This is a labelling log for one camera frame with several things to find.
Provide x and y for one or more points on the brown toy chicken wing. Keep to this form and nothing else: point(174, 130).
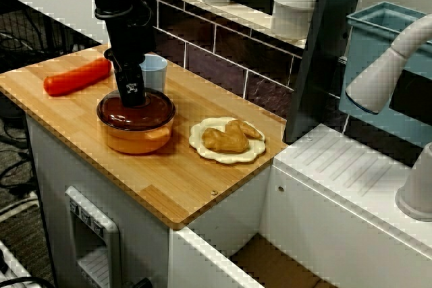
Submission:
point(226, 141)

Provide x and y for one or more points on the teal plastic bin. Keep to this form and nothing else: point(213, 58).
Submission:
point(371, 38)

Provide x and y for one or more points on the light blue plastic cup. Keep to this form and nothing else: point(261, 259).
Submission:
point(155, 75)

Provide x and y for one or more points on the white toy kitchen cabinet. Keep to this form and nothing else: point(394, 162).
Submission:
point(141, 220)

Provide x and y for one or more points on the gray appliance door panel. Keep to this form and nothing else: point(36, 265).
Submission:
point(113, 234)

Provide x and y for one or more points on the silver aluminium frame rail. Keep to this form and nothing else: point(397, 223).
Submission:
point(10, 267)

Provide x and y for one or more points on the brown lid with yellow knob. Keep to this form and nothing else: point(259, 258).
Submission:
point(111, 116)

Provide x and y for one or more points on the dark gray upright post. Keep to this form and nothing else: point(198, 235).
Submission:
point(317, 65)

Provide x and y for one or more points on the dark tile backsplash panel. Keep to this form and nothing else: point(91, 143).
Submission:
point(229, 48)

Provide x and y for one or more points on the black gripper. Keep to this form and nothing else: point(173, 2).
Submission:
point(130, 38)

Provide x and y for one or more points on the beige tiled shelf ledge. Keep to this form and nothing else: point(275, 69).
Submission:
point(253, 15)

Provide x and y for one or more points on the orange-red toy sausage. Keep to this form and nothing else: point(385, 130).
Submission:
point(74, 77)

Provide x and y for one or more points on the cream flower-shaped plate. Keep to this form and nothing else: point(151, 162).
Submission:
point(236, 157)

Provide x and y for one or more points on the large white lidded jar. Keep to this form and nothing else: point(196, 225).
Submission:
point(292, 15)

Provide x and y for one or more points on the gray toy faucet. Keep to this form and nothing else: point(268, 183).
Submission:
point(374, 75)

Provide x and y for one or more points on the white toy sink unit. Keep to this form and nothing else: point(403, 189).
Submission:
point(320, 183)

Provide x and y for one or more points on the orange toy pot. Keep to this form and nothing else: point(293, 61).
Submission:
point(135, 144)

